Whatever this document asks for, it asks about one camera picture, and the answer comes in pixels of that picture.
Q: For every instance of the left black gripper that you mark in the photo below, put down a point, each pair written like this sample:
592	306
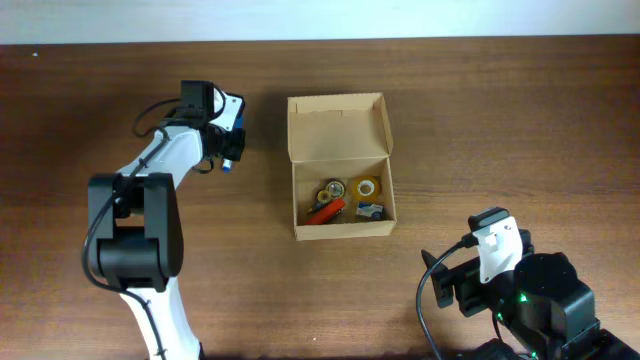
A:
232	145

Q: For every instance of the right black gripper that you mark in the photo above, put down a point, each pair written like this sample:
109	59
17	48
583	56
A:
447	282

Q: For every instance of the blue white marker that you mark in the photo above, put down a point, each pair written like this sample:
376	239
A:
234	144

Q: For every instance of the blue white staples box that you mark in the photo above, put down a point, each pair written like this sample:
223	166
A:
369	210

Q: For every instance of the brown cardboard box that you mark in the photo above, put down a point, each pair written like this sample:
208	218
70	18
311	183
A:
340	137

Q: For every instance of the yellow black correction tape dispenser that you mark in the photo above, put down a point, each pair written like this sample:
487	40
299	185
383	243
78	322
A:
332	190

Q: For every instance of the orange red stapler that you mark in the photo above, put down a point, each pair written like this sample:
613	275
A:
328	212

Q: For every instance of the yellow adhesive tape roll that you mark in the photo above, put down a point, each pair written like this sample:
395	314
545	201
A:
366	188

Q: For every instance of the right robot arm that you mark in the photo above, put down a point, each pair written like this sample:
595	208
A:
542	303

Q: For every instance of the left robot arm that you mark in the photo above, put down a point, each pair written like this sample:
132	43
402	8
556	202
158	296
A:
134	245

